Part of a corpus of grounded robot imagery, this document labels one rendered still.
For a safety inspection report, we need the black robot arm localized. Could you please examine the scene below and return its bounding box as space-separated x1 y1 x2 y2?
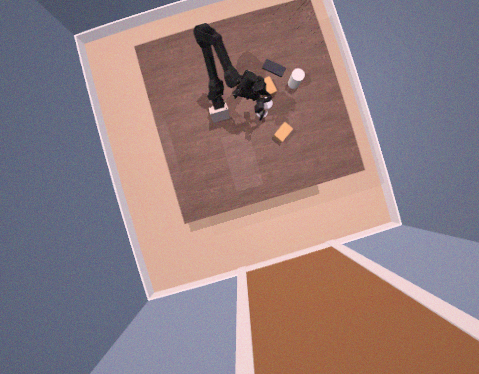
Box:
194 23 267 111

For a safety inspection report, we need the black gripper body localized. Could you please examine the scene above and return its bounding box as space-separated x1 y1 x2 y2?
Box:
246 76 265 114

